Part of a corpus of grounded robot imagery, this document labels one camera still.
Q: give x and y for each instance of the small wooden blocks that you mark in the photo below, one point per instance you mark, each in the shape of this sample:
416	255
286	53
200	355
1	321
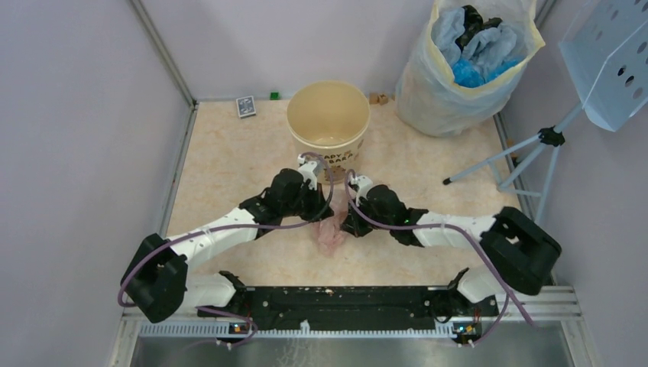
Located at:
380	98

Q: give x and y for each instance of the perforated light blue panel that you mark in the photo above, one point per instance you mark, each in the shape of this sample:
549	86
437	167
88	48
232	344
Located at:
605	53

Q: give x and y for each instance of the black plastic bag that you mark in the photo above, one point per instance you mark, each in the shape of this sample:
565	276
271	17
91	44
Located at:
474	23

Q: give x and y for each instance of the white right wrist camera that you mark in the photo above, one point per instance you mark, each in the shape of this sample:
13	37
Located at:
361	185

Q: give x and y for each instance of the aluminium corner frame post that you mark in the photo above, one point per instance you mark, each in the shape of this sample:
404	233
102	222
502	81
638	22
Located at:
162	51

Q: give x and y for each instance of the light blue tripod stand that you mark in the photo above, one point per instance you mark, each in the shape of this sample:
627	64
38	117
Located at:
550	137

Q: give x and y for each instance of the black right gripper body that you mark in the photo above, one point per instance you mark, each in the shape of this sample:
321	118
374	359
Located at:
364	223

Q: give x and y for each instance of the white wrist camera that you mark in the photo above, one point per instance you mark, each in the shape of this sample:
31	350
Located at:
310	166
361	185

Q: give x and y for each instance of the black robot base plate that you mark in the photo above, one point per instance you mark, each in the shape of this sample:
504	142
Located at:
351	308

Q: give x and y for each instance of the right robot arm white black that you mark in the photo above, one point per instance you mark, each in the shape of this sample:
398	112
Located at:
517	254

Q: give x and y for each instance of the cream capybara trash bin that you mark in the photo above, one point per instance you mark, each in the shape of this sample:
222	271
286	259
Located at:
330	118

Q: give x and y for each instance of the large translucent bag of bags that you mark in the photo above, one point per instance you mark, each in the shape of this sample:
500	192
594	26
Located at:
428	99

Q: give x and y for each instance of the white toothed cable rail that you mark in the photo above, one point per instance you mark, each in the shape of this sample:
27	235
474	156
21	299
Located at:
225	330

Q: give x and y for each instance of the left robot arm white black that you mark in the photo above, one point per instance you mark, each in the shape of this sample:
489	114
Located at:
155	279

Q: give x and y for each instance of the pink plastic trash bag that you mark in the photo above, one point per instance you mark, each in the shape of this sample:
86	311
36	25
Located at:
328	234

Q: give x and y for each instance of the blue plastic bag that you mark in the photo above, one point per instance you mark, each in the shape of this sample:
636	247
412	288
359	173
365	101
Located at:
467	75

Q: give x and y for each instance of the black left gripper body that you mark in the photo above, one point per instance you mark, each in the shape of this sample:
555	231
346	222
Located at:
307	202

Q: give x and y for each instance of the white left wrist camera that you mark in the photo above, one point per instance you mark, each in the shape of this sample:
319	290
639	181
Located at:
310	166

